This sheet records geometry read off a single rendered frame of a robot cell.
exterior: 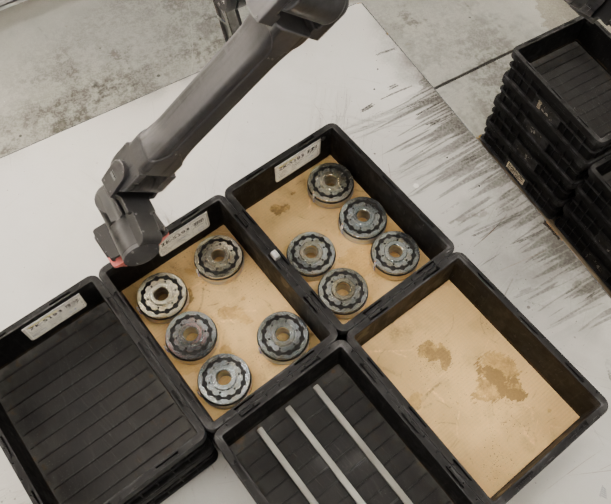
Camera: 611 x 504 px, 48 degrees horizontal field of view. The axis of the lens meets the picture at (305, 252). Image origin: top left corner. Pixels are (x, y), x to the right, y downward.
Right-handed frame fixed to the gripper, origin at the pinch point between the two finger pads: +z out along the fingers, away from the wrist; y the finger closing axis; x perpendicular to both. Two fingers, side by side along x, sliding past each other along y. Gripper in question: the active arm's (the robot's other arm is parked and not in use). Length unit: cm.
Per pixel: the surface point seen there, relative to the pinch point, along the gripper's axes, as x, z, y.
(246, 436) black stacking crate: -33.5, 22.5, -1.9
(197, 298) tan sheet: -4.1, 23.2, 5.9
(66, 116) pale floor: 125, 110, 15
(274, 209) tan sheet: 3.7, 23.5, 31.2
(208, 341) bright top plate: -14.4, 20.0, 2.4
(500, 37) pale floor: 54, 109, 179
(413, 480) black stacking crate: -59, 22, 18
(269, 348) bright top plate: -22.7, 19.9, 11.3
